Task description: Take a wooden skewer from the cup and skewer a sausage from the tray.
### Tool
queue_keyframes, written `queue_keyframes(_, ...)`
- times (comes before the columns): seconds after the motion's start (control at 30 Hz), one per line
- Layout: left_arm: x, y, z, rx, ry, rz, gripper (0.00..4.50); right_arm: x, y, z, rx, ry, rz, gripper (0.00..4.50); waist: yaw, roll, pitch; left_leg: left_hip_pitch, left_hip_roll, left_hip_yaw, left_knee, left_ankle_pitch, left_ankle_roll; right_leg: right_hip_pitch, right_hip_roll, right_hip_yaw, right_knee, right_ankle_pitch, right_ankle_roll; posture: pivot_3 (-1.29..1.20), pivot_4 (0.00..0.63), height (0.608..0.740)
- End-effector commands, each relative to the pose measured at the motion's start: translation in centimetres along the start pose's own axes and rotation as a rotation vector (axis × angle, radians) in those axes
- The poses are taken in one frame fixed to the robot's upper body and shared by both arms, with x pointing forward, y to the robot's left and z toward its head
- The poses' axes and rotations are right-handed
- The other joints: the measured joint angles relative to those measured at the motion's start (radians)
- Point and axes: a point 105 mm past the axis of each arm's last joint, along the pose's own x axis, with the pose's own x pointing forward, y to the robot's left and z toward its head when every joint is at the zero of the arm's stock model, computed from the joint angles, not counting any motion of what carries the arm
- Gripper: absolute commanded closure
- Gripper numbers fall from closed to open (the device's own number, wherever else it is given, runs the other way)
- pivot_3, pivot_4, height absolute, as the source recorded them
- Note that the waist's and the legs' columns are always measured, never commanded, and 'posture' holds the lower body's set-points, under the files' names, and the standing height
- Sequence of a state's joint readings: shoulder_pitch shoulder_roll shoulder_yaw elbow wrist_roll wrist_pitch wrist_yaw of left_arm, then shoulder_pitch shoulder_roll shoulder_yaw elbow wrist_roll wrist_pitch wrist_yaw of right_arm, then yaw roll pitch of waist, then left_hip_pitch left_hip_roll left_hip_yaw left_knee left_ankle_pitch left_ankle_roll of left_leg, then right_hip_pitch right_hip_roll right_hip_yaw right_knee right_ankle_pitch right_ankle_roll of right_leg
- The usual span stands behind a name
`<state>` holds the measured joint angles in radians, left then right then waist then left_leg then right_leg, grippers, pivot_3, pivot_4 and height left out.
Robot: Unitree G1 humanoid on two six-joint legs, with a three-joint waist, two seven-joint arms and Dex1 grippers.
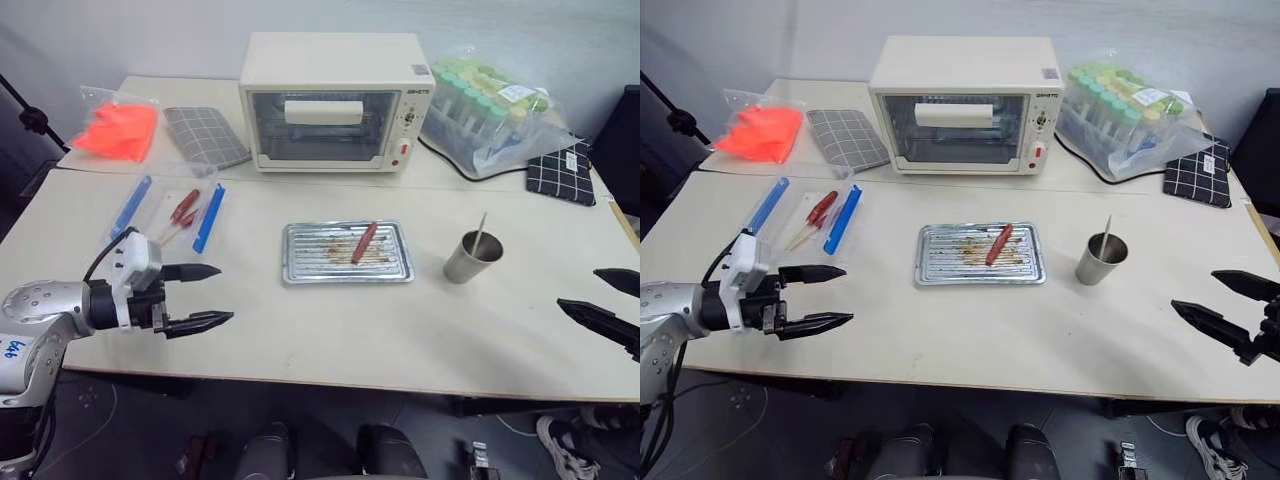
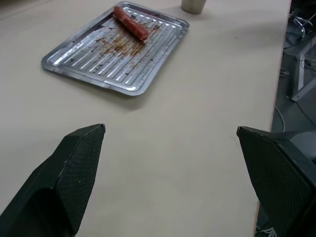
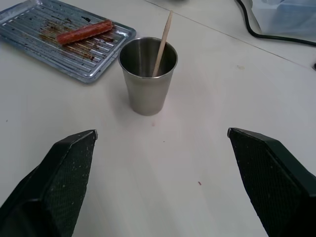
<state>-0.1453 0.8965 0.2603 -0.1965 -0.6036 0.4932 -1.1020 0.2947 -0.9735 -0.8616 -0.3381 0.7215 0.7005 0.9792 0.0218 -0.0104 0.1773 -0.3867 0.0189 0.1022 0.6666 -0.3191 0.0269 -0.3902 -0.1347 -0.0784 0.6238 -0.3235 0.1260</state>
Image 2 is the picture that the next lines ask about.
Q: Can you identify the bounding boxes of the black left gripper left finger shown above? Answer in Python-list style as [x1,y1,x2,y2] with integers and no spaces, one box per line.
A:
[0,123,106,237]

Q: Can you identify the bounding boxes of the white cable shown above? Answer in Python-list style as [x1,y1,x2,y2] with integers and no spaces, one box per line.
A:
[273,105,286,133]

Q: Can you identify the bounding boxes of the grey metal table leg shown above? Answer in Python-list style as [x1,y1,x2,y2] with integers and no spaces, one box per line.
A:
[282,37,316,102]

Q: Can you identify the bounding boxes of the chrome chair base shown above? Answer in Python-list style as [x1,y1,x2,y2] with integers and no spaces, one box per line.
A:
[287,9,316,40]

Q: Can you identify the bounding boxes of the red sausage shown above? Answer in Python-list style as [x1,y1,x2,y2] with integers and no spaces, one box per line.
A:
[113,5,149,43]

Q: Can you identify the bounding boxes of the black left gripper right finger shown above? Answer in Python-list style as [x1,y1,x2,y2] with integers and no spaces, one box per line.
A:
[236,126,316,237]

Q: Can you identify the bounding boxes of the metal cup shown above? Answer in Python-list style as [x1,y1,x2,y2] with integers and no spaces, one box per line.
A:
[181,0,206,14]

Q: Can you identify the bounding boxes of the ribbed metal baking tray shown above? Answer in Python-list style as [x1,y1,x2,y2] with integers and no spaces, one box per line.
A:
[41,1,190,97]

